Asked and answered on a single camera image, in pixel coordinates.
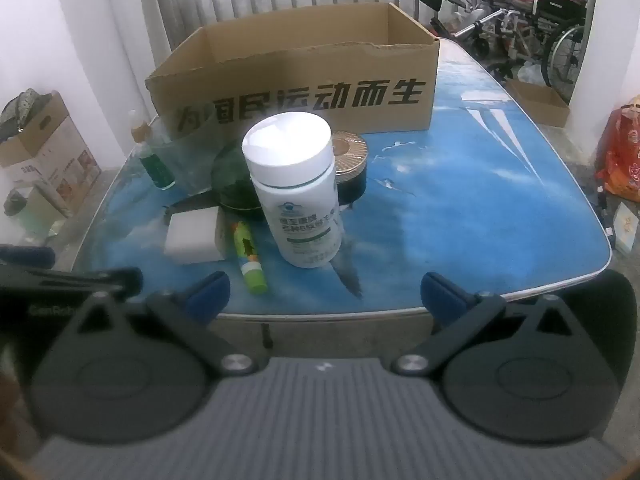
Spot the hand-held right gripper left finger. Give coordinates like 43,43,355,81
52,271,263,378

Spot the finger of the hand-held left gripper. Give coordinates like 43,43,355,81
0,266,144,297
0,245,57,270

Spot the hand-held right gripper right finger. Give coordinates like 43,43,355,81
392,271,576,378

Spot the white sponge block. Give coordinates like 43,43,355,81
165,207,227,265

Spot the white pill bottle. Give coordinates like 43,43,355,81
241,114,344,269

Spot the clear glass cup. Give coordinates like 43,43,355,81
160,122,226,196

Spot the black jar with gold lid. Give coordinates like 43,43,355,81
330,131,370,207

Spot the brown cardboard box black print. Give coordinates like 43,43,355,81
145,2,441,140

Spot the pale green plastic container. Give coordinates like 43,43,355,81
14,186,67,234

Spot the green yellow tube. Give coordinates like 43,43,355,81
230,220,269,294

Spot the white printed cardboard box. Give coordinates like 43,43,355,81
0,91,102,217

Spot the green dropper bottle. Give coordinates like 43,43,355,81
129,110,176,191

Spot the grey crumpled bag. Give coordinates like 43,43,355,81
0,88,45,134

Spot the small white box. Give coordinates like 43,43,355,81
612,202,639,254

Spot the small open cardboard box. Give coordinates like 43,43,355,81
506,78,571,129

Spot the red orange plastic bag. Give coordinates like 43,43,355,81
595,95,640,204

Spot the white plastic bag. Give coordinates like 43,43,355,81
517,60,544,84

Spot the silver wheelchair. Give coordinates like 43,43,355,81
410,0,537,80

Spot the black wheelchair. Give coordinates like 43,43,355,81
530,0,601,105

